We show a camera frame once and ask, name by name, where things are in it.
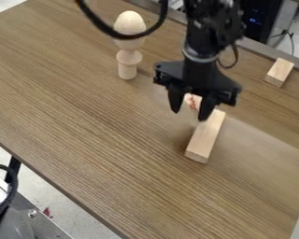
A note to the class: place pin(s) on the small plain wooden block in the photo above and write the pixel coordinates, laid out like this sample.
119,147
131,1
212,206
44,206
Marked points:
279,72

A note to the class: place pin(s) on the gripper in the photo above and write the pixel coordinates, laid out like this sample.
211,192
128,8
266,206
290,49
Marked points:
196,76

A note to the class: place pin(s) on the black computer tower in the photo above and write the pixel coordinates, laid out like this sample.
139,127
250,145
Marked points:
260,18

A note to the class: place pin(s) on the wooden egg-topped peg toy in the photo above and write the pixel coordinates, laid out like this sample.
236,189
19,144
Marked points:
129,45

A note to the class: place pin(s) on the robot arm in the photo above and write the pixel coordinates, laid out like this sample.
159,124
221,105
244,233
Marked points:
212,21

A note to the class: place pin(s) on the wooden block with red marking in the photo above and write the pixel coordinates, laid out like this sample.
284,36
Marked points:
206,130

